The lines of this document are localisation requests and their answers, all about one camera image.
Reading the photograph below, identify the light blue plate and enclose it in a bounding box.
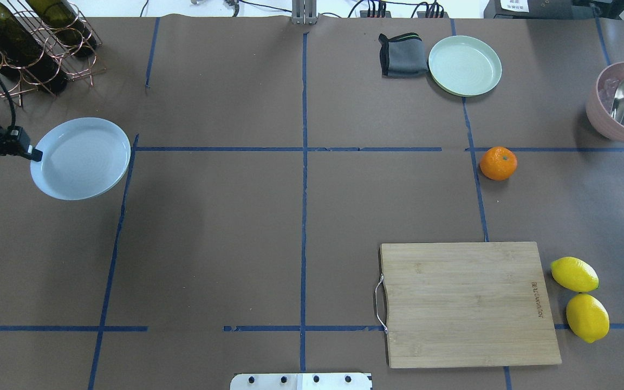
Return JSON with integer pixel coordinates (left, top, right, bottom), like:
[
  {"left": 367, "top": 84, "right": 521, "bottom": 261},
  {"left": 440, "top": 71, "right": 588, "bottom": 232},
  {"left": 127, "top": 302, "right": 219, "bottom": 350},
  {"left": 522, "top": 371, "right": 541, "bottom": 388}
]
[{"left": 30, "top": 118, "right": 131, "bottom": 202}]

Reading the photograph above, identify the orange fruit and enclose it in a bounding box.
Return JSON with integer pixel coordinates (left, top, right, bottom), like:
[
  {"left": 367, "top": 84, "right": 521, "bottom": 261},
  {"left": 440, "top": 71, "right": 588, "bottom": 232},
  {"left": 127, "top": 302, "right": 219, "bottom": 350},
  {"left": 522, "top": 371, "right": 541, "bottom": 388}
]
[{"left": 479, "top": 146, "right": 518, "bottom": 181}]

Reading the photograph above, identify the light green plate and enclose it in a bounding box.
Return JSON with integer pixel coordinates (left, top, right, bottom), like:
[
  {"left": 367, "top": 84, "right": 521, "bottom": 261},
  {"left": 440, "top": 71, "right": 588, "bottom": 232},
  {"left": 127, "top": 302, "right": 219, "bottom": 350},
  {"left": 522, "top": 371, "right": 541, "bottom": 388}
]
[{"left": 428, "top": 35, "right": 503, "bottom": 97}]

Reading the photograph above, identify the dark green wine bottle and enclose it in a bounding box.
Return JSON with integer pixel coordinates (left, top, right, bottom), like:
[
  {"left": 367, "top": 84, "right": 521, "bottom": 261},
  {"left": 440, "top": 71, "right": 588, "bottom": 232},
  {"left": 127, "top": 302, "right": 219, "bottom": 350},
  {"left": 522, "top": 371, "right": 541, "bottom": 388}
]
[{"left": 0, "top": 2, "right": 68, "bottom": 95}]

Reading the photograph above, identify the black power strip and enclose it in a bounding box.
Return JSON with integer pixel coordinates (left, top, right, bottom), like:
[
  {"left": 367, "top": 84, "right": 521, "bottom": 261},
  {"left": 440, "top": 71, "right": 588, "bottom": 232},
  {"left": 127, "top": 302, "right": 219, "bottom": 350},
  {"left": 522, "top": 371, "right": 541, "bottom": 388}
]
[{"left": 347, "top": 1, "right": 448, "bottom": 19}]

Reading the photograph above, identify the wooden cutting board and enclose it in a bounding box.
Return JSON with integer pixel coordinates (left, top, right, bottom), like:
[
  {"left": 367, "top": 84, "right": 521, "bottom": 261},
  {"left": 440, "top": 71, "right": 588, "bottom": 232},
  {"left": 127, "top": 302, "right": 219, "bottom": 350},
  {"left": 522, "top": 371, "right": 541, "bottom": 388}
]
[{"left": 378, "top": 242, "right": 562, "bottom": 369}]

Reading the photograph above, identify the upper yellow lemon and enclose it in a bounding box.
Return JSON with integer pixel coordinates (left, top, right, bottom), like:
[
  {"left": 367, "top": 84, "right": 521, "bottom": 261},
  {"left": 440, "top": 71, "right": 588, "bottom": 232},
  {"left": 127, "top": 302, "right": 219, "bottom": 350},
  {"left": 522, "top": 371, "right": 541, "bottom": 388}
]
[{"left": 550, "top": 256, "right": 600, "bottom": 293}]

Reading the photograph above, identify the yellow lemon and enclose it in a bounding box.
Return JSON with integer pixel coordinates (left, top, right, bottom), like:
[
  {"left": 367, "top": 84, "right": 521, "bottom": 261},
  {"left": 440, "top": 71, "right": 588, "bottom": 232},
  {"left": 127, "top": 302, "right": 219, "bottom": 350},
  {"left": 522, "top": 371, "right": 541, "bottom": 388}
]
[
  {"left": 550, "top": 256, "right": 600, "bottom": 293},
  {"left": 565, "top": 293, "right": 610, "bottom": 343}
]

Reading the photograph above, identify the pink bowl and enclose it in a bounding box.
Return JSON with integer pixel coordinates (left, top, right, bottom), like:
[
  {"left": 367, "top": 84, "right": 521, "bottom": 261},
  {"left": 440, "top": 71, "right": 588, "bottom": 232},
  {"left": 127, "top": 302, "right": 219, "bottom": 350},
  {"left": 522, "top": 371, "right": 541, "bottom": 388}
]
[{"left": 586, "top": 62, "right": 624, "bottom": 142}]

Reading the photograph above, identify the lower yellow lemon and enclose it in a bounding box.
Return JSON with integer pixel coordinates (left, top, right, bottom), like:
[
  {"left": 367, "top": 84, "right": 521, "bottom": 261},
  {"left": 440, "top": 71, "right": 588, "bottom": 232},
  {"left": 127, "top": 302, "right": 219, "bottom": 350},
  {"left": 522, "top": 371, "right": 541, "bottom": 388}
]
[{"left": 565, "top": 293, "right": 610, "bottom": 343}]

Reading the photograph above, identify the copper wire bottle rack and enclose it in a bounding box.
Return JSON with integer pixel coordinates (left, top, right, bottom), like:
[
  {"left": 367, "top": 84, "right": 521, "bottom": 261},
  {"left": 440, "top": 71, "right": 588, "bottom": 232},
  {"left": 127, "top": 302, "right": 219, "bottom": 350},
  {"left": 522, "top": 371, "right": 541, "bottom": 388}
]
[{"left": 0, "top": 1, "right": 107, "bottom": 100}]

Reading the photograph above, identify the aluminium frame post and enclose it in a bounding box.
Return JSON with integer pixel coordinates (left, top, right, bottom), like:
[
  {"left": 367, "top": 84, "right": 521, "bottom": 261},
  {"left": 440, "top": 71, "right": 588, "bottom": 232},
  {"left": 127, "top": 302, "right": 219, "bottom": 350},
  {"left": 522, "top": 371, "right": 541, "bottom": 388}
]
[{"left": 291, "top": 0, "right": 319, "bottom": 25}]

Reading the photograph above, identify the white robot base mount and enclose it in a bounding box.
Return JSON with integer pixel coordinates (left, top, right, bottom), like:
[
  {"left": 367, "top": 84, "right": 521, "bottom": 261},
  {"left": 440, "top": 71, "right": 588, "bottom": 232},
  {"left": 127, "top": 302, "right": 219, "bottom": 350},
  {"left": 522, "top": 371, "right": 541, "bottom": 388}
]
[{"left": 230, "top": 372, "right": 373, "bottom": 389}]

